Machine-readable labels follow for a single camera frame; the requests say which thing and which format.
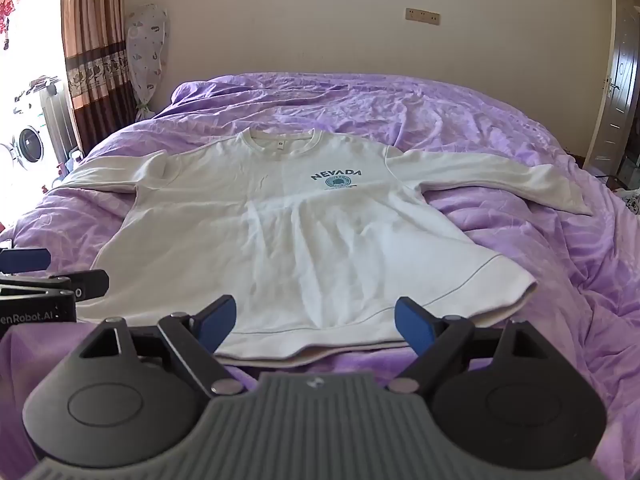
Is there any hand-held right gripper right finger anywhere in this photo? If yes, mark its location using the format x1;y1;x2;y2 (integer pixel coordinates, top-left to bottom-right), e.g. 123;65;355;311
386;297;552;395

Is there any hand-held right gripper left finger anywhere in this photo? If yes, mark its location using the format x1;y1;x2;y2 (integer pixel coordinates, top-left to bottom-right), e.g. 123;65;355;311
80;295;247;396

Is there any purple bed cover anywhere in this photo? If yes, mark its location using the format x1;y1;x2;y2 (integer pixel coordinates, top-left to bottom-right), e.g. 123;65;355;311
0;71;640;466

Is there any beige wall socket strip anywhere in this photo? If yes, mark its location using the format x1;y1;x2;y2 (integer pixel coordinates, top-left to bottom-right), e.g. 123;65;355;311
405;8;442;25

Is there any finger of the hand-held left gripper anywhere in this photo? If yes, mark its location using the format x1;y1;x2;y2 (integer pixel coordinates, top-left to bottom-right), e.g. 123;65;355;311
0;269;110;304
0;248;52;273

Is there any floral fabric cover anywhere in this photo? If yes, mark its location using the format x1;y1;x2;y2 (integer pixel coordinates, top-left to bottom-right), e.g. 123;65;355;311
125;2;171;122

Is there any white panelled door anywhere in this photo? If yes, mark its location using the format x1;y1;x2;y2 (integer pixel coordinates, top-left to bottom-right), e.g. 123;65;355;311
584;0;640;177

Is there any white long-sleeve sweatshirt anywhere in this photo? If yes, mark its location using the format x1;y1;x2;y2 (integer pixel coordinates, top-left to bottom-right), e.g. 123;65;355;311
59;128;595;366

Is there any red hanging clothing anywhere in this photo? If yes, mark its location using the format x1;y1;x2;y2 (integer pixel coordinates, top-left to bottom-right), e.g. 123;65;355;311
0;0;17;51

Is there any white washing machine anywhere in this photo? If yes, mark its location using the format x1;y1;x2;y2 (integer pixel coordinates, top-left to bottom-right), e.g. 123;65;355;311
0;77;77;173

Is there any brown striped curtain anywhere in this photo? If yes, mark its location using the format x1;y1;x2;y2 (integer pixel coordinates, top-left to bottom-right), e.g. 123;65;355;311
61;0;140;157

